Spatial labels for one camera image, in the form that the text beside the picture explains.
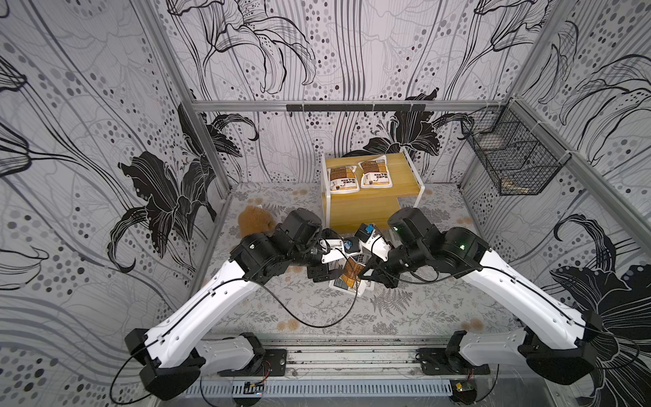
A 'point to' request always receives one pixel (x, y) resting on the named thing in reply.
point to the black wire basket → (520, 156)
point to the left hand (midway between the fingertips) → (340, 259)
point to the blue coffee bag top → (358, 289)
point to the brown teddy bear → (253, 219)
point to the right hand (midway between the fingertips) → (363, 271)
